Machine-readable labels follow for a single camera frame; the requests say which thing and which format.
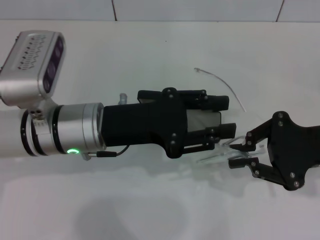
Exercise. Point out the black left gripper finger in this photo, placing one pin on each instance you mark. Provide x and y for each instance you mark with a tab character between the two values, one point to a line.
217	103
227	130

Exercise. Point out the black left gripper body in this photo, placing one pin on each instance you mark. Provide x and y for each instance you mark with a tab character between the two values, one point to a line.
145	125

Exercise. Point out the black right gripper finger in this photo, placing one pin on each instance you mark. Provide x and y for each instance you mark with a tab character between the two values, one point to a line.
257	138
260	170

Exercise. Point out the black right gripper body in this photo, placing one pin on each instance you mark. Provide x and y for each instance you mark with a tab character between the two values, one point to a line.
287	150

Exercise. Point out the clear white glasses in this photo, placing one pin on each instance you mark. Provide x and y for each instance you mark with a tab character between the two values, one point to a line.
222	152

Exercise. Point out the black glasses case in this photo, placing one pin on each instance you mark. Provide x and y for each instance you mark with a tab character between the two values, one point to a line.
202	121

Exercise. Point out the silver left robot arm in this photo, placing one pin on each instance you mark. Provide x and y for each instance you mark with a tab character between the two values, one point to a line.
72	127

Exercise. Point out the clear plug left gripper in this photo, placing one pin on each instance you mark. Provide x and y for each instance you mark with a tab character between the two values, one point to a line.
122	98

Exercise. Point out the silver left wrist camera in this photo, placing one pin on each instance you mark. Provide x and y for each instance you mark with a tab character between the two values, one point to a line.
27	55

